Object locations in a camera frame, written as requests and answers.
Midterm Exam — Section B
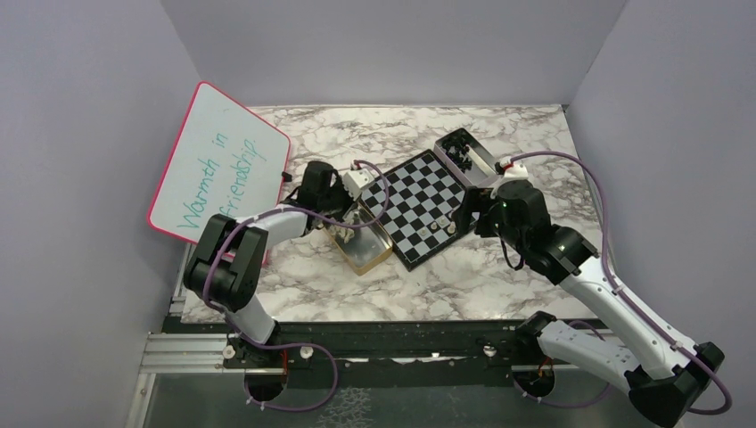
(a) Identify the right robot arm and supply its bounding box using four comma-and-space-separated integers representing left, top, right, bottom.
454, 180, 724, 427

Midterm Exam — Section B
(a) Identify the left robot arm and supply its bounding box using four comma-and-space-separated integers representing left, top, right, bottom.
182, 160, 378, 366

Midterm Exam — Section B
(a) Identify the black white chess board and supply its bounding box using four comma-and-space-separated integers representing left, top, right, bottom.
360, 150, 470, 271

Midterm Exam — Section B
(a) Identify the pile of black pieces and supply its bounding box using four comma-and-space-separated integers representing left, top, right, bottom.
438, 128, 481, 172

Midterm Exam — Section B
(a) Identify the white board pink rim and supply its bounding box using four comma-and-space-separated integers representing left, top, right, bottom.
146, 81, 292, 243

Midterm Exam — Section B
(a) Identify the silver white tin tray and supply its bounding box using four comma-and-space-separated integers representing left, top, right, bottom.
432, 128, 498, 187

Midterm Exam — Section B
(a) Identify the gold tin tray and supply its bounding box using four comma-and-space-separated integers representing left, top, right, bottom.
325, 223, 393, 276

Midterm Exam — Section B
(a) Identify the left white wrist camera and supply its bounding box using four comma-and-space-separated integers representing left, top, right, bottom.
341, 168, 375, 200

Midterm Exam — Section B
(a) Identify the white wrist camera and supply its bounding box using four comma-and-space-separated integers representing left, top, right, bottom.
493, 157, 529, 188
341, 168, 375, 200

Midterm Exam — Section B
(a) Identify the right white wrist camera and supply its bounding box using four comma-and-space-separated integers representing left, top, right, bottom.
493, 157, 529, 188

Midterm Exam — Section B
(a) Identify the black metal base rail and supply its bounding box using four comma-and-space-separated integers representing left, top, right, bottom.
138, 318, 666, 391

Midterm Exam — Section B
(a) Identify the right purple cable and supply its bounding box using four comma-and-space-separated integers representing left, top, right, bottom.
502, 150, 734, 416

